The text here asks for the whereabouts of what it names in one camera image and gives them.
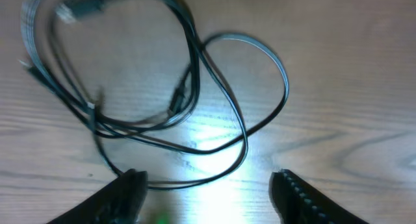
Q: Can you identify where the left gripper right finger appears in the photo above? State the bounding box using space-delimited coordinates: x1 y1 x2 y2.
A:
269 169 367 224

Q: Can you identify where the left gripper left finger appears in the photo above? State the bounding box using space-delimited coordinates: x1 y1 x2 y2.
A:
48 169 148 224

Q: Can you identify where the black usb cable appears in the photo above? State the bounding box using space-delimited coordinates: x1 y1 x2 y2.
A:
19 0 290 191

